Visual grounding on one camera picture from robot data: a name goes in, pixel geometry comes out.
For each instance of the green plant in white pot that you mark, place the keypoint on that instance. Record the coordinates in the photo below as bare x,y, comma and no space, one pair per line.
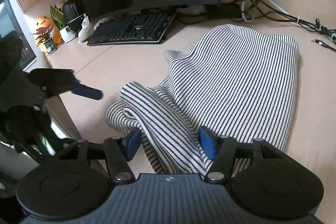
64,27

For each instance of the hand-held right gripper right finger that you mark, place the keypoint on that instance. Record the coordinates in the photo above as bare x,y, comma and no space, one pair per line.
208,144

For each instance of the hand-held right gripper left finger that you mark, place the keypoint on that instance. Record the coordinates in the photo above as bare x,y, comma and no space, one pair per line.
132,144

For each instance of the white plastic bag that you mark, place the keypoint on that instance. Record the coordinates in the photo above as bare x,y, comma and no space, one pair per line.
84,29

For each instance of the striped knit garment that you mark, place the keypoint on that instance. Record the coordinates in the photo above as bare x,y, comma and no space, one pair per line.
236,77

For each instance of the black round speaker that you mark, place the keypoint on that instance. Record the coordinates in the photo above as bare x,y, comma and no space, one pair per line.
74,12

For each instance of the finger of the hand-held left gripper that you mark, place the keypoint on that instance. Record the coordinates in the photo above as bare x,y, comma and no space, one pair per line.
88,92

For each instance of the orange pumpkin figure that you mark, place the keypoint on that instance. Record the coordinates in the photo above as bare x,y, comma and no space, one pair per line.
46,27

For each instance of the black power adapter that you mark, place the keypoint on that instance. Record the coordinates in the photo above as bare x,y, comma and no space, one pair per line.
227,11

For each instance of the black keyboard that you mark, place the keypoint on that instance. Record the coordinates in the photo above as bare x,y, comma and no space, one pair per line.
131,28

